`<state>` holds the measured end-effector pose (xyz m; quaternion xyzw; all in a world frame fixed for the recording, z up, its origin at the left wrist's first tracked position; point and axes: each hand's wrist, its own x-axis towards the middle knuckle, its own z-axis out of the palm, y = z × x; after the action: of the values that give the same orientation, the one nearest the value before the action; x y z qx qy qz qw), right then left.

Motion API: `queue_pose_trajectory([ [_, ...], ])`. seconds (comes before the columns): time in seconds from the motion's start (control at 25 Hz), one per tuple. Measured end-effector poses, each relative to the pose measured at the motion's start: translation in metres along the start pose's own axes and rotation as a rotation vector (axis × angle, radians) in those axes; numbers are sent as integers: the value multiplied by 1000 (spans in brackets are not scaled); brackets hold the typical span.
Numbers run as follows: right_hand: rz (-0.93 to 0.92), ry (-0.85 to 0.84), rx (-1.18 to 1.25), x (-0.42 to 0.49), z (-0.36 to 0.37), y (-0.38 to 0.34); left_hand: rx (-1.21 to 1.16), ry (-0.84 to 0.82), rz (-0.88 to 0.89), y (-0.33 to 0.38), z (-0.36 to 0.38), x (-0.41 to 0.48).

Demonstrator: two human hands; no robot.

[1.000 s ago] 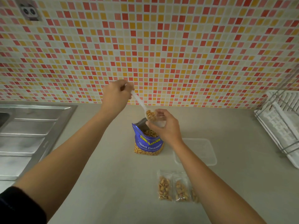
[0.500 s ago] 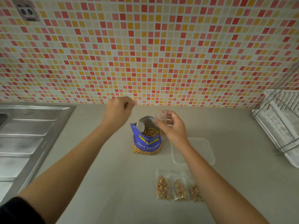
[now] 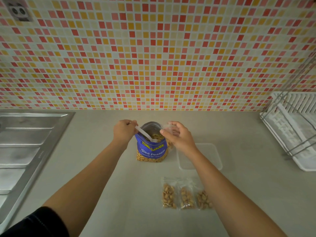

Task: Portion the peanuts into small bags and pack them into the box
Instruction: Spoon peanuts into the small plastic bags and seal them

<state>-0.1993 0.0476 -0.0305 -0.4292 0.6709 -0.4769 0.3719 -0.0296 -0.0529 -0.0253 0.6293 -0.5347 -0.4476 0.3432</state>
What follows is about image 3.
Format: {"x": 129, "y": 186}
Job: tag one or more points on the person's right forearm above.
{"x": 237, "y": 199}

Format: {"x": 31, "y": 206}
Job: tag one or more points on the person's left hand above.
{"x": 124, "y": 133}

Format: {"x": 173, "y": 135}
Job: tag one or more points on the black shirt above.
{"x": 34, "y": 224}

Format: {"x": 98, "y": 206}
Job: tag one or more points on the blue foil peanuts package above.
{"x": 150, "y": 151}

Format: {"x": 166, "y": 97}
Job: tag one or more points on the person's right hand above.
{"x": 184, "y": 143}

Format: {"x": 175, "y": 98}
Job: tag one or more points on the clear plastic container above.
{"x": 209, "y": 155}

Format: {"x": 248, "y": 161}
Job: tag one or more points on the person's left forearm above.
{"x": 86, "y": 185}

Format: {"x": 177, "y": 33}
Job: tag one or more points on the small clear plastic bag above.
{"x": 203, "y": 199}
{"x": 186, "y": 198}
{"x": 169, "y": 196}
{"x": 169, "y": 144}

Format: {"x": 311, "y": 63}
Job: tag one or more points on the grey wall socket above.
{"x": 18, "y": 11}

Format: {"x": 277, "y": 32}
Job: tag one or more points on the white plastic spoon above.
{"x": 144, "y": 133}

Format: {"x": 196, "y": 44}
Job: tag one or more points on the stainless steel sink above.
{"x": 24, "y": 150}

